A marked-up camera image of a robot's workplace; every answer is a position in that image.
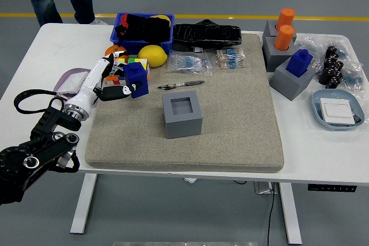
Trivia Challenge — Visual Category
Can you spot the clear bag of blue parts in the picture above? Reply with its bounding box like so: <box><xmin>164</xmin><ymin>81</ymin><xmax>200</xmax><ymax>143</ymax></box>
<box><xmin>295</xmin><ymin>33</ymin><xmax>364</xmax><ymax>91</ymax></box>

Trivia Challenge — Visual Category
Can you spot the orange fruit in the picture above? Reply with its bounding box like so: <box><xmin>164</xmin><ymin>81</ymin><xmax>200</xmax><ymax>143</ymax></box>
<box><xmin>104</xmin><ymin>44</ymin><xmax>130</xmax><ymax>63</ymax></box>

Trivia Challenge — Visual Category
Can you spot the black capacitors bundle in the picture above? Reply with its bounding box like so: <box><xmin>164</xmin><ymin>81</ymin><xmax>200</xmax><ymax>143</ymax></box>
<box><xmin>318</xmin><ymin>46</ymin><xmax>345</xmax><ymax>89</ymax></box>

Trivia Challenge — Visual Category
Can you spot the white table leg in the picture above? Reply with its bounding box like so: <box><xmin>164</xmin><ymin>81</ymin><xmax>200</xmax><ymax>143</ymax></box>
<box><xmin>278</xmin><ymin>182</ymin><xmax>303</xmax><ymax>245</ymax></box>
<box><xmin>70</xmin><ymin>173</ymin><xmax>98</xmax><ymax>234</ymax></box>

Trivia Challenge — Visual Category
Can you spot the black wrapped long object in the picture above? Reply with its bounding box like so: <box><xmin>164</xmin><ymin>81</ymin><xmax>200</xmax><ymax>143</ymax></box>
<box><xmin>172</xmin><ymin>19</ymin><xmax>242</xmax><ymax>52</ymax></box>

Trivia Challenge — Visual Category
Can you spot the blue plastic bin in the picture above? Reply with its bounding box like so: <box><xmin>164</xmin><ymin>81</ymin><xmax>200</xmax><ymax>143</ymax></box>
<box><xmin>110</xmin><ymin>12</ymin><xmax>176</xmax><ymax>56</ymax></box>

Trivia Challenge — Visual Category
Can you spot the white box under table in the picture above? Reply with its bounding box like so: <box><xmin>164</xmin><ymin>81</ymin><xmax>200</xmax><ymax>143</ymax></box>
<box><xmin>253</xmin><ymin>181</ymin><xmax>279</xmax><ymax>195</ymax></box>

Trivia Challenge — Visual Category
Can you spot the black cloth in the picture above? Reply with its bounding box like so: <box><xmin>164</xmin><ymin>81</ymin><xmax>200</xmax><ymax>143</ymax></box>
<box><xmin>114</xmin><ymin>13</ymin><xmax>171</xmax><ymax>42</ymax></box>

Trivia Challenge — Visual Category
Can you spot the black table control panel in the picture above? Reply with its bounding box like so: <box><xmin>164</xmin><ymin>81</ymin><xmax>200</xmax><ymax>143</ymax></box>
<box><xmin>307</xmin><ymin>184</ymin><xmax>357</xmax><ymax>194</ymax></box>

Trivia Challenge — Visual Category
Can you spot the yellow item in bin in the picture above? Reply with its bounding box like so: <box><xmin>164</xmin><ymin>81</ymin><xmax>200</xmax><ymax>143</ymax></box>
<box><xmin>150</xmin><ymin>14</ymin><xmax>171</xmax><ymax>24</ymax></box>

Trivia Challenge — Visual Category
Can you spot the grey-brown mat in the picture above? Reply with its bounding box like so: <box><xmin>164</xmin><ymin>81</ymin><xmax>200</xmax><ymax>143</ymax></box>
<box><xmin>85</xmin><ymin>33</ymin><xmax>285</xmax><ymax>174</ymax></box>

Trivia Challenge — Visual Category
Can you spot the blue-grey tray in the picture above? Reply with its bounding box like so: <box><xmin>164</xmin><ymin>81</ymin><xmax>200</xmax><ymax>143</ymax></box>
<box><xmin>311</xmin><ymin>89</ymin><xmax>365</xmax><ymax>131</ymax></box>

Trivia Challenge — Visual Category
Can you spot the orange cylinder seal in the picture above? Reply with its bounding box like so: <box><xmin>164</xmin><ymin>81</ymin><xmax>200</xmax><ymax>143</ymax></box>
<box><xmin>273</xmin><ymin>24</ymin><xmax>296</xmax><ymax>51</ymax></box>
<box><xmin>276</xmin><ymin>7</ymin><xmax>296</xmax><ymax>31</ymax></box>

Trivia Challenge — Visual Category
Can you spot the grey seal holder block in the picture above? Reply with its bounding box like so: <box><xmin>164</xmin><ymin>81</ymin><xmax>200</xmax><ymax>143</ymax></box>
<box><xmin>262</xmin><ymin>20</ymin><xmax>298</xmax><ymax>42</ymax></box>
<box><xmin>261</xmin><ymin>36</ymin><xmax>298</xmax><ymax>73</ymax></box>
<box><xmin>161</xmin><ymin>89</ymin><xmax>204</xmax><ymax>140</ymax></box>
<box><xmin>269</xmin><ymin>55</ymin><xmax>317</xmax><ymax>102</ymax></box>

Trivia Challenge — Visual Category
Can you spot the colourful puzzle cube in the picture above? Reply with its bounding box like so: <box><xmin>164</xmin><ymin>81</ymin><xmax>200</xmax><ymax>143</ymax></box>
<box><xmin>105</xmin><ymin>57</ymin><xmax>129</xmax><ymax>87</ymax></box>
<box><xmin>126</xmin><ymin>58</ymin><xmax>150</xmax><ymax>80</ymax></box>

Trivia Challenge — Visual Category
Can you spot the blue square seal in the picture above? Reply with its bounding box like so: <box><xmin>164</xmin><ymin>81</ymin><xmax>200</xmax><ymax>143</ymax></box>
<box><xmin>122</xmin><ymin>63</ymin><xmax>150</xmax><ymax>100</ymax></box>
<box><xmin>285</xmin><ymin>48</ymin><xmax>314</xmax><ymax>78</ymax></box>

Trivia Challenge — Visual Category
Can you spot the black power cable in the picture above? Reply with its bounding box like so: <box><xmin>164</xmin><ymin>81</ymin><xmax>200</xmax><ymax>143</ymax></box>
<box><xmin>265</xmin><ymin>182</ymin><xmax>277</xmax><ymax>246</ymax></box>

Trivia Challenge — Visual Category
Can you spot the purple tray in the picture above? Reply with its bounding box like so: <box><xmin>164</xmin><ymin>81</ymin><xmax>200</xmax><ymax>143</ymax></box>
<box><xmin>54</xmin><ymin>67</ymin><xmax>92</xmax><ymax>100</ymax></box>

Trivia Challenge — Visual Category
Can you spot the clear bag of resistors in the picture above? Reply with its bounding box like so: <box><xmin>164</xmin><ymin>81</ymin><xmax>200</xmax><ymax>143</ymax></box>
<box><xmin>166</xmin><ymin>51</ymin><xmax>213</xmax><ymax>77</ymax></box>
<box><xmin>212</xmin><ymin>47</ymin><xmax>248</xmax><ymax>71</ymax></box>

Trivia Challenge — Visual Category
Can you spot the yellow lemon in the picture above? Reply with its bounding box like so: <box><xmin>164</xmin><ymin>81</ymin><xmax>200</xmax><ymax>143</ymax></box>
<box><xmin>137</xmin><ymin>44</ymin><xmax>168</xmax><ymax>67</ymax></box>

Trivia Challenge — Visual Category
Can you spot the white switch panel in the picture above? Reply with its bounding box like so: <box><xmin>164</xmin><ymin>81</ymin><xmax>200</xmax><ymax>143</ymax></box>
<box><xmin>319</xmin><ymin>97</ymin><xmax>355</xmax><ymax>126</ymax></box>
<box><xmin>59</xmin><ymin>72</ymin><xmax>89</xmax><ymax>94</ymax></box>

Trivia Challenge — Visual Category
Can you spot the black pen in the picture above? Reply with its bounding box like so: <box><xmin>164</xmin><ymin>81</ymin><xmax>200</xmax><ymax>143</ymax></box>
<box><xmin>157</xmin><ymin>80</ymin><xmax>205</xmax><ymax>90</ymax></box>

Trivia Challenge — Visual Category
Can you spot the red item in bin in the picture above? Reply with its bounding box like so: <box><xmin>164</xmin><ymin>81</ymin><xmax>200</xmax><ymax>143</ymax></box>
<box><xmin>118</xmin><ymin>14</ymin><xmax>129</xmax><ymax>39</ymax></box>

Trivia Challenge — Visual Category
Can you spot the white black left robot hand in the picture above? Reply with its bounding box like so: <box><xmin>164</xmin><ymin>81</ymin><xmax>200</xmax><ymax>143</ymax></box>
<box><xmin>65</xmin><ymin>51</ymin><xmax>142</xmax><ymax>114</ymax></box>

